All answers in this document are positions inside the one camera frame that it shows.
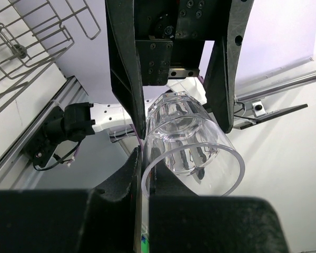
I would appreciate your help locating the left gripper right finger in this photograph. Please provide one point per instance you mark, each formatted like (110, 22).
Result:
(180, 221)

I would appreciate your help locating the aluminium extrusion rail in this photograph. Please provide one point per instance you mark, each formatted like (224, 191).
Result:
(16, 170)

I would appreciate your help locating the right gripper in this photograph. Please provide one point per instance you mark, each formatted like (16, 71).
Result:
(170, 37)

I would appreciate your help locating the grey wire dish rack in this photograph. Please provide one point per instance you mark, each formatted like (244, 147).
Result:
(33, 36)

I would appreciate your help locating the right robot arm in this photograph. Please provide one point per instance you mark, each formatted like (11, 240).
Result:
(82, 119)

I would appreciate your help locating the clear plastic glass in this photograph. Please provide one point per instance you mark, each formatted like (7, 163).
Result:
(182, 138)

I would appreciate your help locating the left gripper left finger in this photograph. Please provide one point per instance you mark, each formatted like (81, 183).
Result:
(106, 218)

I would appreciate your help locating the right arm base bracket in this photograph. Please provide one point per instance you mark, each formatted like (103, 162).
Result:
(43, 143)

